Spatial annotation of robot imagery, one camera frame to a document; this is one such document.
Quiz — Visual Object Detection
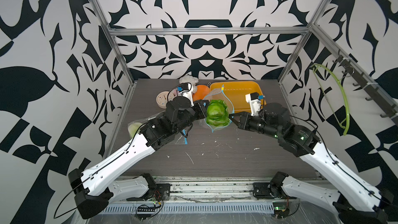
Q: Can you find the chinese cabbage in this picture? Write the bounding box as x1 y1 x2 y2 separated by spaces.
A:
205 100 230 128
127 122 142 139

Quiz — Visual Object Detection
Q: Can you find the clear zipper bag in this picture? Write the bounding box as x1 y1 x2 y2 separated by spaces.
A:
134 112 192 148
200 83 235 132

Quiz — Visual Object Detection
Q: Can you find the yellow plastic tray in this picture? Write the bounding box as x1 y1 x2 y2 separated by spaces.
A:
210 81 263 113

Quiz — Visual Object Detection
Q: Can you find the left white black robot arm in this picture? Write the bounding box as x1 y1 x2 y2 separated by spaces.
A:
68 96 209 219

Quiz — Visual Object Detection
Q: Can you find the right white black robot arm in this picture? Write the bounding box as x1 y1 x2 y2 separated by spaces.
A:
229 103 394 224

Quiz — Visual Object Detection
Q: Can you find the small pink round clock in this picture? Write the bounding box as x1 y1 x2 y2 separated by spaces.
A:
156 91 175 109

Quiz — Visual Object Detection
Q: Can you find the orange plush toy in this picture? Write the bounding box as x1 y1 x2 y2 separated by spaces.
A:
192 85 210 102

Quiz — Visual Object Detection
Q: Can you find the white teddy bear pink shirt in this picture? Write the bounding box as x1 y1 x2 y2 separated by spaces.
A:
179 75 199 93

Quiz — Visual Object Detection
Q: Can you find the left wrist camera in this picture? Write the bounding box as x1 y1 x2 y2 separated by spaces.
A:
177 83 194 106

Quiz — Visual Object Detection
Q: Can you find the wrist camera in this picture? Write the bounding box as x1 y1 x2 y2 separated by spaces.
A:
177 83 194 106
245 92 265 116

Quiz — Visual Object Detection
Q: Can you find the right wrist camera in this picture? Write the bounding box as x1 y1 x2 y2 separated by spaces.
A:
245 92 265 116

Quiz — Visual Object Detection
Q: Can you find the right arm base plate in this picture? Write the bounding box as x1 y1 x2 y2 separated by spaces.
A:
252 172 291 200

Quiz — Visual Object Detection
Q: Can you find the aluminium frame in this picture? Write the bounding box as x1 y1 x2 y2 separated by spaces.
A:
91 0 398 195

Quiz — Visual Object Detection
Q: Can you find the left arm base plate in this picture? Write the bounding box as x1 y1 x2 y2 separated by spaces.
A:
125 174 171 202

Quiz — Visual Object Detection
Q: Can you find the black wall hook rack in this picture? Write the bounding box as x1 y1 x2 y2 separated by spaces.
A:
332 49 398 125

